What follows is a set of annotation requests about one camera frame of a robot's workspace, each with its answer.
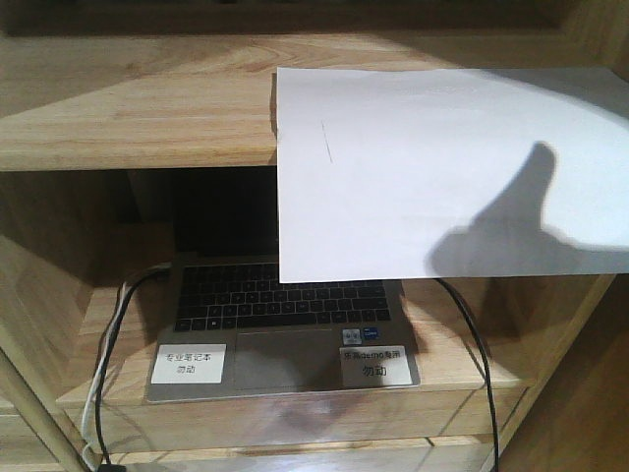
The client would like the white paper sheet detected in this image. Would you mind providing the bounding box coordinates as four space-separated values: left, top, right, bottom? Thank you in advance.
276 67 628 282

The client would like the silver laptop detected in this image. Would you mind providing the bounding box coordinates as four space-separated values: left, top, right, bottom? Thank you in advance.
146 166 420 402

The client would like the right white label sticker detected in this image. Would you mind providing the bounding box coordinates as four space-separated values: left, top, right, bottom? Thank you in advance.
339 345 414 388

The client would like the white label sticker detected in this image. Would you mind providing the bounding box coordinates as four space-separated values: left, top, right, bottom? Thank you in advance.
339 345 414 388
150 344 226 384

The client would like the left white label sticker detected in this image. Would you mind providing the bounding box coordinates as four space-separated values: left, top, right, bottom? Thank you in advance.
150 344 226 384

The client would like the wooden shelf unit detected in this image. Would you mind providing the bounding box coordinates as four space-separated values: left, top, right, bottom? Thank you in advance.
1 1 628 471

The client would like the black cable right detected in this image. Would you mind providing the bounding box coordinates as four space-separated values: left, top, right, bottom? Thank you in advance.
434 277 502 472

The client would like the black cable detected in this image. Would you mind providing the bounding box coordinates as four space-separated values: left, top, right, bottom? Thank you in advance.
434 277 502 472
93 268 168 472

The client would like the white cable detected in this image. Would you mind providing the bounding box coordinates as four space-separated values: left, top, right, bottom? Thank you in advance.
81 264 171 471

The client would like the black cable left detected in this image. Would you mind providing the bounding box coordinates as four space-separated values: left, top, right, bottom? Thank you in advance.
93 268 168 472

